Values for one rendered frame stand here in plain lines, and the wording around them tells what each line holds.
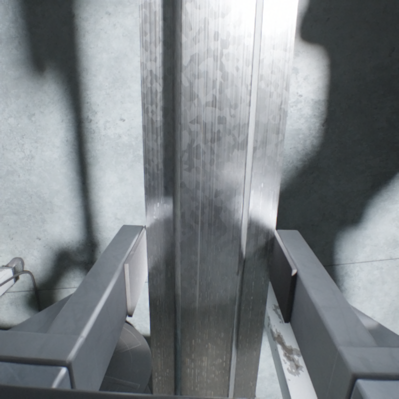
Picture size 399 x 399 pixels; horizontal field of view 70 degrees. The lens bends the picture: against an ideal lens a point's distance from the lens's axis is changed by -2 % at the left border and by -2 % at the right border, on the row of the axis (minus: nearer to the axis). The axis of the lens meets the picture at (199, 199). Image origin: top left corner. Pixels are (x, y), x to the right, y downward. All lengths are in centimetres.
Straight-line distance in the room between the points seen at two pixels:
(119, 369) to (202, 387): 79
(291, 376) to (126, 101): 80
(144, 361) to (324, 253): 66
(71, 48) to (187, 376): 90
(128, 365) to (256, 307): 82
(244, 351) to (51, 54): 92
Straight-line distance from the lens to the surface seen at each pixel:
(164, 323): 18
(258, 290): 16
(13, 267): 115
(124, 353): 100
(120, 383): 93
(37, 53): 101
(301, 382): 70
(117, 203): 97
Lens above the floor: 88
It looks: 72 degrees down
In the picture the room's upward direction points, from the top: 174 degrees counter-clockwise
